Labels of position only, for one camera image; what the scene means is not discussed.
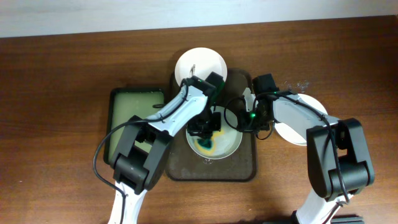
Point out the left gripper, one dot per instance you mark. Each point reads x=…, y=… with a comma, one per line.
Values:
x=203, y=126

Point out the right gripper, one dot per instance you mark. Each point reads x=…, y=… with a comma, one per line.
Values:
x=246, y=124

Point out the green yellow sponge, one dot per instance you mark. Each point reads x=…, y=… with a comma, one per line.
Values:
x=206, y=143

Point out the white plate bottom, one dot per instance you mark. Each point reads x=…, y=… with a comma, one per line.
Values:
x=223, y=143

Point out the white plate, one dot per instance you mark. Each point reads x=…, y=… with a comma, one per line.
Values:
x=200, y=62
x=223, y=143
x=288, y=133

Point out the white plate top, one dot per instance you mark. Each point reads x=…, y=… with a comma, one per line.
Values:
x=200, y=62

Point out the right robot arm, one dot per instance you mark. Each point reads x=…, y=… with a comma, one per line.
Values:
x=338, y=160

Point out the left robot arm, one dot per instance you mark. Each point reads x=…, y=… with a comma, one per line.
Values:
x=142, y=151

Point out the dark brown serving tray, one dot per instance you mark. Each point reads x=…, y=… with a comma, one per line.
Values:
x=185, y=165

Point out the small green tray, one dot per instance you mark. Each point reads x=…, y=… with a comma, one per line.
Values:
x=124, y=103

